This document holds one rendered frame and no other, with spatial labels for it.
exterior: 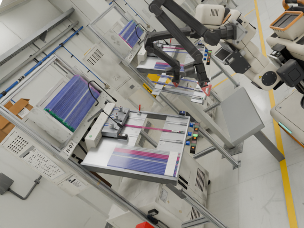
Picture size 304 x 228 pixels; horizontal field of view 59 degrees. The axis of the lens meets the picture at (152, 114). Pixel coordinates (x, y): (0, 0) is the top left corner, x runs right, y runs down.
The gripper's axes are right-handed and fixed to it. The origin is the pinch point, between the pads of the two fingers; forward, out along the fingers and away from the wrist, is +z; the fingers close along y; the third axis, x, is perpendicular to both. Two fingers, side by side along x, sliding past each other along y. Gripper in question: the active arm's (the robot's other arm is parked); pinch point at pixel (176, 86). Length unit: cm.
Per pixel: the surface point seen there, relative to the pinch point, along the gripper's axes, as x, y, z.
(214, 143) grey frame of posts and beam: 45, 28, 36
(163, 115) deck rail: -3.0, 32.3, 8.9
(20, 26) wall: -273, -100, 22
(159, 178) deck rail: 16, 98, 1
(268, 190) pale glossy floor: 93, 62, 37
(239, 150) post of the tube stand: 69, 9, 60
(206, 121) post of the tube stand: 31.4, 2.6, 35.6
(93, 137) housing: -43, 82, -3
